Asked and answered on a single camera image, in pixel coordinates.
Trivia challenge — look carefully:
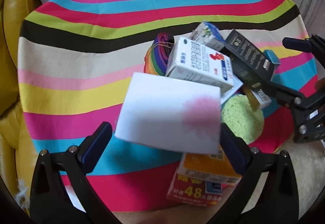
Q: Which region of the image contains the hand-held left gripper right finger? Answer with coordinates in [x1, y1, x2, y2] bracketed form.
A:
[203, 123, 305, 224]

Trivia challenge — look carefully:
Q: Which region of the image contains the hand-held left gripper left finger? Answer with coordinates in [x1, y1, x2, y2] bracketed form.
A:
[30, 121, 120, 224]

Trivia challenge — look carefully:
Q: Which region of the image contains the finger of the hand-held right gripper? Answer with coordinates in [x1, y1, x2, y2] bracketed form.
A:
[258, 81, 325, 138]
[282, 34, 325, 53]

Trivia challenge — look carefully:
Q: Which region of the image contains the small blue box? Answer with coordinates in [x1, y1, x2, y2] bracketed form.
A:
[263, 50, 281, 66]

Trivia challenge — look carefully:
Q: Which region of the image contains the round green sponge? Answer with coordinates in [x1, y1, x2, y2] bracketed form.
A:
[220, 94, 265, 145]

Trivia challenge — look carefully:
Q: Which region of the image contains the gold and white box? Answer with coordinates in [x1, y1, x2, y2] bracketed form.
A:
[241, 86, 272, 110]

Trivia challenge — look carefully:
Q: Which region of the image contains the orange and white box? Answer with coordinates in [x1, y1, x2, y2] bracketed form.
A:
[177, 146, 242, 185]

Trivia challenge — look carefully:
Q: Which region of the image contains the black box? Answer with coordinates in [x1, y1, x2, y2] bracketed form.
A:
[220, 29, 276, 87]

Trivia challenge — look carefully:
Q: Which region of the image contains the white foam block pink stain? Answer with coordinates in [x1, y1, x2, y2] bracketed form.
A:
[114, 72, 221, 155]

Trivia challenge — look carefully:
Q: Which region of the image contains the white carton green blue print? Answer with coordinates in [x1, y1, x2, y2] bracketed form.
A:
[189, 21, 226, 52]

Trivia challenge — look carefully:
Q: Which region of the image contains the white medicine box red blue print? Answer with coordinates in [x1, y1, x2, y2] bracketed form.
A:
[166, 36, 234, 90]

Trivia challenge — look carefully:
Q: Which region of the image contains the rainbow strap roll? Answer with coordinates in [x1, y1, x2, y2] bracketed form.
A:
[143, 32, 176, 77]

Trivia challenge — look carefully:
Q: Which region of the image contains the striped colourful tablecloth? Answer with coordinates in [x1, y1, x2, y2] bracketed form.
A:
[18, 0, 319, 214]

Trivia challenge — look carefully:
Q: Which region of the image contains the red box yellow print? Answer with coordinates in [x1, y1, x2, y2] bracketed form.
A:
[166, 168, 224, 207]

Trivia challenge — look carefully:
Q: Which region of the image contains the yellow leather sofa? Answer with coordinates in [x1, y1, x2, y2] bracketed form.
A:
[0, 0, 43, 209]

